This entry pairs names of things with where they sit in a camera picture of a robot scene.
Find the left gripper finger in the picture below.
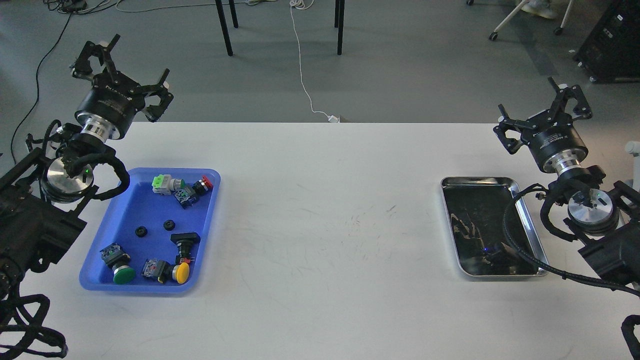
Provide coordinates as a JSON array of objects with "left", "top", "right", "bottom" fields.
[
  {"left": 70, "top": 34, "right": 122, "bottom": 85},
  {"left": 135, "top": 69, "right": 174, "bottom": 123}
]

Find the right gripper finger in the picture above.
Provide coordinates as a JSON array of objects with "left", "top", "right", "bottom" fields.
[
  {"left": 547, "top": 76, "right": 594, "bottom": 123},
  {"left": 493, "top": 104, "right": 533, "bottom": 155}
]

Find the green white terminal switch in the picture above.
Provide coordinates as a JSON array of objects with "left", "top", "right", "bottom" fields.
[{"left": 151, "top": 174, "right": 185, "bottom": 195}]

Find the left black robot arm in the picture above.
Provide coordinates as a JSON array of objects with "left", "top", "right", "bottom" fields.
[{"left": 0, "top": 34, "right": 174, "bottom": 360}]

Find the green push button switch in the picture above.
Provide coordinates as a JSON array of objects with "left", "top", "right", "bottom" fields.
[{"left": 99, "top": 243, "right": 136, "bottom": 285}]

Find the black table leg rear left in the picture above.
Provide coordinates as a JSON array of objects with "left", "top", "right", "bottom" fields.
[{"left": 228, "top": 0, "right": 239, "bottom": 29}]

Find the yellow push button switch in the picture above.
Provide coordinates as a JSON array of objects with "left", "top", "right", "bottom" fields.
[{"left": 141, "top": 259, "right": 191, "bottom": 285}]

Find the blue plastic tray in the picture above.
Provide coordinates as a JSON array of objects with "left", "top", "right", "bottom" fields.
[{"left": 78, "top": 167, "right": 221, "bottom": 294}]

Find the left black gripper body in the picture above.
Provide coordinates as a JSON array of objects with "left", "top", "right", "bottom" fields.
[{"left": 74, "top": 76, "right": 147, "bottom": 141}]

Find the white floor cable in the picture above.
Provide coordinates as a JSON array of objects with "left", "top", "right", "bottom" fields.
[{"left": 289, "top": 0, "right": 341, "bottom": 124}]

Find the black table leg rear right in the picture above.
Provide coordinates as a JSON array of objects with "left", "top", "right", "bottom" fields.
[{"left": 334, "top": 0, "right": 340, "bottom": 28}]

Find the red push button switch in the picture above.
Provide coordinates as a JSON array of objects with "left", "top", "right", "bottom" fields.
[{"left": 191, "top": 175, "right": 214, "bottom": 197}]

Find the black table leg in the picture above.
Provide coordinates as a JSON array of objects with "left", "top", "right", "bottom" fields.
[
  {"left": 228, "top": 0, "right": 239, "bottom": 29},
  {"left": 214, "top": 0, "right": 234, "bottom": 57},
  {"left": 334, "top": 0, "right": 340, "bottom": 28},
  {"left": 336, "top": 0, "right": 346, "bottom": 56}
]

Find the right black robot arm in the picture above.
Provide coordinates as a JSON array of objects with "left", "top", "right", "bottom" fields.
[{"left": 493, "top": 77, "right": 640, "bottom": 296}]

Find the person's white shoe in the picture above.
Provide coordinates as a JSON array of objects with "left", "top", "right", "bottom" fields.
[{"left": 521, "top": 0, "right": 558, "bottom": 20}]

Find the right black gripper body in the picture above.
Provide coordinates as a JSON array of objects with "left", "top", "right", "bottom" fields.
[{"left": 520, "top": 112, "right": 589, "bottom": 174}]

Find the silver metal tray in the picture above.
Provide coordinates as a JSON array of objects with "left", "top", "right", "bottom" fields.
[{"left": 440, "top": 177, "right": 547, "bottom": 281}]

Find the black equipment case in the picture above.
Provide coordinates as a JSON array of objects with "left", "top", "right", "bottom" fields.
[{"left": 573, "top": 0, "right": 640, "bottom": 84}]

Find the black square push button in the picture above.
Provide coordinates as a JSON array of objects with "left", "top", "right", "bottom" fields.
[{"left": 170, "top": 232, "right": 201, "bottom": 265}]

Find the black floor cable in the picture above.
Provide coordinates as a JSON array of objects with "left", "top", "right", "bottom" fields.
[{"left": 10, "top": 12, "right": 75, "bottom": 166}]

